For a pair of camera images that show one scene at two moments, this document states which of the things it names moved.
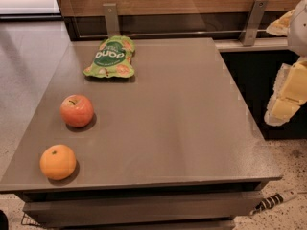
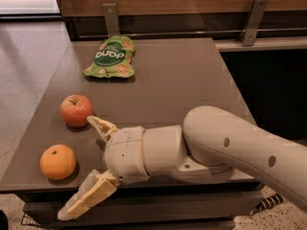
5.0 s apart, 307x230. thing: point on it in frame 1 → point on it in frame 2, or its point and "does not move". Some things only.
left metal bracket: (111, 19) does not move
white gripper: (298, 33) → (125, 153)
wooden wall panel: (145, 0) does not move
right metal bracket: (252, 22) does not move
